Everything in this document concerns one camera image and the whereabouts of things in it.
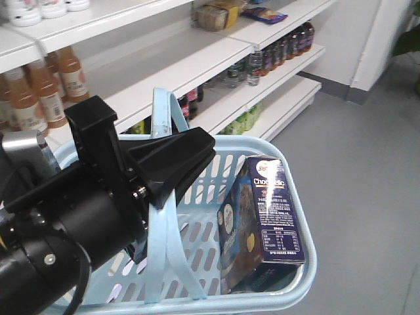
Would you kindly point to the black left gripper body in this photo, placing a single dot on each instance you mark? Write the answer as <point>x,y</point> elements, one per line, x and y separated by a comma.
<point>92,200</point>

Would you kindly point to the orange juice bottle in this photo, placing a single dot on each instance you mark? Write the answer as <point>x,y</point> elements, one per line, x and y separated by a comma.
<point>73,75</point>
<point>26,105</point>

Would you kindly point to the dark blue Chocofello cookie box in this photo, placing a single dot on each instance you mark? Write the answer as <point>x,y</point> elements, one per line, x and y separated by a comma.
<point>259,238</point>

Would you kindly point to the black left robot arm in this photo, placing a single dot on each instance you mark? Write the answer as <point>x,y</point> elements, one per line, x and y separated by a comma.
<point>40,263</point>

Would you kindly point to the white supermarket shelf unit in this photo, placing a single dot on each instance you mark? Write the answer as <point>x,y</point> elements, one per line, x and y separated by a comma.
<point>128,48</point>

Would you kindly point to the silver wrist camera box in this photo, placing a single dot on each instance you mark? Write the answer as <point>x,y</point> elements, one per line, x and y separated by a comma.
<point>28,146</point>

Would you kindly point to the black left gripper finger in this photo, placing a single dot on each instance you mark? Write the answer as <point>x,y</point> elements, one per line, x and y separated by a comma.
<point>137,250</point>
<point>169,163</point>

